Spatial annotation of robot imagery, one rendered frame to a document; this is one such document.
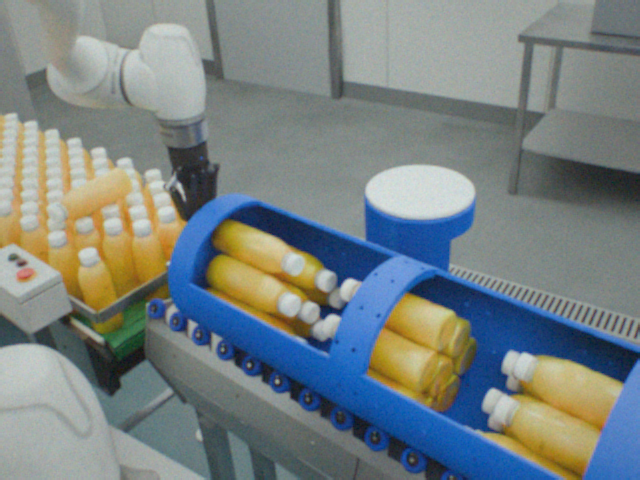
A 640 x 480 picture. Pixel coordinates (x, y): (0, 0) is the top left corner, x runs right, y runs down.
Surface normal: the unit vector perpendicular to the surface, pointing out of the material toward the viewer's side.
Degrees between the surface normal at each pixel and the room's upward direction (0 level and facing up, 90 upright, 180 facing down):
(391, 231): 90
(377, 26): 90
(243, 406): 70
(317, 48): 90
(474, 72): 90
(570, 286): 0
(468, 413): 16
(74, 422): 75
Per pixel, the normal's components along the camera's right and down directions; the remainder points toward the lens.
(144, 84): -0.33, 0.49
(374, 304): -0.32, -0.55
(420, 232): -0.13, 0.55
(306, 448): -0.63, 0.15
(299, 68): -0.54, 0.48
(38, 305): 0.77, 0.31
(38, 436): 0.55, 0.08
